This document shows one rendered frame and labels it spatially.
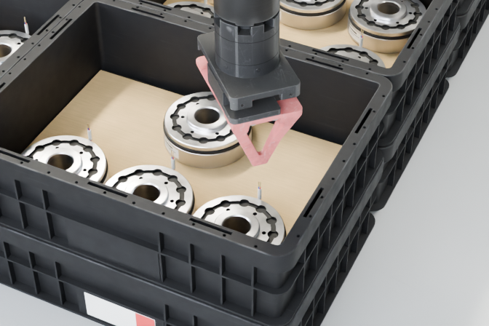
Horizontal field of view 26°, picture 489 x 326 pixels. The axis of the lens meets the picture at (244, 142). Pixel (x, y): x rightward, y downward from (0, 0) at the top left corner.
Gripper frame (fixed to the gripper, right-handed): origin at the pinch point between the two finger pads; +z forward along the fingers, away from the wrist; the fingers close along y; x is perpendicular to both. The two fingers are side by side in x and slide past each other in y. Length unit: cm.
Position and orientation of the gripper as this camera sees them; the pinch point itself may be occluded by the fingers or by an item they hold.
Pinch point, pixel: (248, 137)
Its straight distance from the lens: 100.5
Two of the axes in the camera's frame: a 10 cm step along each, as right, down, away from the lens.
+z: 0.1, 7.6, 6.5
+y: 3.3, 6.1, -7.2
